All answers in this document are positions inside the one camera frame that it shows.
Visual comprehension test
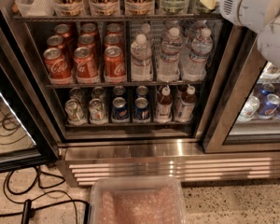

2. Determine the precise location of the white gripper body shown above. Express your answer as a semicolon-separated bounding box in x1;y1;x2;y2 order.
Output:
219;0;280;33

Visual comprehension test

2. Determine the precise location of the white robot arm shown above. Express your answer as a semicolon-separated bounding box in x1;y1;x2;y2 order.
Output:
196;0;280;69

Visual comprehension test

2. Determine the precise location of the right glass fridge door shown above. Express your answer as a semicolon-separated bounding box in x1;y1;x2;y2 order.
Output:
203;29;280;153

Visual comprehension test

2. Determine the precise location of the blue can behind door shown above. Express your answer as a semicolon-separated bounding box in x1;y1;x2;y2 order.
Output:
258;93;280;119

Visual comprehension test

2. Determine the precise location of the second row right cola can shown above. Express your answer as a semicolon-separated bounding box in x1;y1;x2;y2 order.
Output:
104;35;122;48

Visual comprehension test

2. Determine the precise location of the second row cola can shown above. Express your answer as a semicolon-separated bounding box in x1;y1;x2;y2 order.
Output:
47;35;71;56
104;35;122;48
77;34;97;51

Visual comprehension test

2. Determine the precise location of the white can behind door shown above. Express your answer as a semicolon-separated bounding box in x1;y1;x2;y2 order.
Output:
237;96;259;122

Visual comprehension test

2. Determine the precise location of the stainless steel fridge cabinet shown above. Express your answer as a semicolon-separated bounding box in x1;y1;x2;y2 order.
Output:
0;0;280;186

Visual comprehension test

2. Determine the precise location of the front right cola can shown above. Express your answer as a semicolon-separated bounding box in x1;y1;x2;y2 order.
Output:
104;46;126;77

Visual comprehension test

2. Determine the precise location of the second row middle cola can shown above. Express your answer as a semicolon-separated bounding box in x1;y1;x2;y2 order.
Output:
77;34;97;51

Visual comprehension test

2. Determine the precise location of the front right blue can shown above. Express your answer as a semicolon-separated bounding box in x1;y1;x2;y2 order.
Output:
133;97;150;122

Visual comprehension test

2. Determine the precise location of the front middle cola can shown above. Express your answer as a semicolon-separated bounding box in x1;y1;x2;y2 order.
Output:
74;47;98;78

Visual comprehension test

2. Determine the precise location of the front left blue can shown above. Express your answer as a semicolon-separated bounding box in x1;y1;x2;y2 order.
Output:
112;97;129;122

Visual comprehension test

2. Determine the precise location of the second row left cola can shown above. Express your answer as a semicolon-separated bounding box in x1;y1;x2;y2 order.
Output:
47;35;71;56

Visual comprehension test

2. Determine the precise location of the front left cola can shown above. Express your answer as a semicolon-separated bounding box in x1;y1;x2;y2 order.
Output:
44;48;72;79

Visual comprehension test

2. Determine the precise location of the empty clear shelf tray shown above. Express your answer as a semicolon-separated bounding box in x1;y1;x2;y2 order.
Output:
15;0;54;17

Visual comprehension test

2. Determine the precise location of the front left white can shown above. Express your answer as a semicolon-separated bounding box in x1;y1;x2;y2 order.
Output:
64;99;87;125

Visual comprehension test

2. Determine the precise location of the right water bottle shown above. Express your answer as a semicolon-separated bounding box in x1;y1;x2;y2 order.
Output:
181;28;213;81

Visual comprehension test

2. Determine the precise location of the water bottle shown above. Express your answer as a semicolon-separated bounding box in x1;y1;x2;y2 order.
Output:
158;27;182;82
181;28;213;81
131;34;153;81

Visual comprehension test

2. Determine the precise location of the middle water bottle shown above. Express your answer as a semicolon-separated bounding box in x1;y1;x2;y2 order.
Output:
158;27;182;82

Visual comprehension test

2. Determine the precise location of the left water bottle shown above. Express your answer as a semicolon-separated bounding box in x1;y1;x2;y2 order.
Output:
131;34;153;81

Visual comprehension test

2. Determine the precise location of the right tea bottle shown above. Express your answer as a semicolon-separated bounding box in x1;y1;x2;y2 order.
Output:
175;86;196;122

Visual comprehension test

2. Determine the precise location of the tea bottle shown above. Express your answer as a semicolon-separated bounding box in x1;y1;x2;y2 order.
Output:
155;87;173;122
175;86;196;122

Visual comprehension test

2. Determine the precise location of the left tea bottle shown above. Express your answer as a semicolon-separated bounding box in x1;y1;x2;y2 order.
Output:
155;87;173;122

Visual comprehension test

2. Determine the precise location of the clear plastic bin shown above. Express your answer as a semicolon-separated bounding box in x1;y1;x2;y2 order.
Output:
88;176;187;224

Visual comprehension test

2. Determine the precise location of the open left glass door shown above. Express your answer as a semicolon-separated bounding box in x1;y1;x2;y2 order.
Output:
0;42;57;173

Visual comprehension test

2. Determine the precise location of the black floor cable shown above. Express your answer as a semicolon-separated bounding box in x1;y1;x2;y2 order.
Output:
0;165;91;224

